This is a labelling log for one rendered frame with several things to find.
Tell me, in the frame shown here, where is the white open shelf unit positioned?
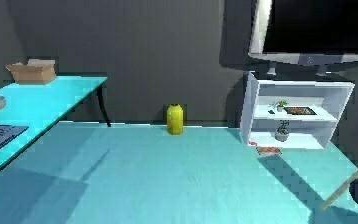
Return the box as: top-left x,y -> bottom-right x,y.
239,71 -> 356,151

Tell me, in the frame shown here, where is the red patterned flat object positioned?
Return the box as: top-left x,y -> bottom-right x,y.
255,146 -> 283,158

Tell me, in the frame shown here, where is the small green potted plant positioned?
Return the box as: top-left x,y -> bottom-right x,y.
272,99 -> 289,113

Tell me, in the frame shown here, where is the dark plant in grey pot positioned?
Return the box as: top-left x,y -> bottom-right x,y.
274,120 -> 291,143

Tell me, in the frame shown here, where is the black patterned tray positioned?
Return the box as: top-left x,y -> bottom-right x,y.
283,106 -> 318,116

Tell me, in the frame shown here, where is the turquoise table with black legs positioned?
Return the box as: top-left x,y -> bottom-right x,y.
0,75 -> 112,183

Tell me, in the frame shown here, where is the brown cardboard box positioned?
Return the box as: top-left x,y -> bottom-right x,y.
5,58 -> 57,85

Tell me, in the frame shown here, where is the black television set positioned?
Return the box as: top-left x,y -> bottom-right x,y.
247,0 -> 358,77

